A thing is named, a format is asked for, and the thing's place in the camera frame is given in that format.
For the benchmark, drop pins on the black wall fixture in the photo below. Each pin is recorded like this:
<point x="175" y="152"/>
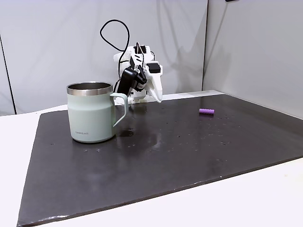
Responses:
<point x="232" y="0"/>

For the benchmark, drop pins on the mint green steel mug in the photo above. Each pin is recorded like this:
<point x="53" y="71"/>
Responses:
<point x="90" y="113"/>

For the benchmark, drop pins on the black camera box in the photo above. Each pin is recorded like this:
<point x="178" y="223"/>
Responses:
<point x="126" y="80"/>

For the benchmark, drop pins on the black table mat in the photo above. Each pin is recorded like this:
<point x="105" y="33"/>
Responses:
<point x="151" y="160"/>

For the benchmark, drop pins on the purple pen grip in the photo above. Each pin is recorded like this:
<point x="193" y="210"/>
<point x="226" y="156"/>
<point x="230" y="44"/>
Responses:
<point x="206" y="111"/>

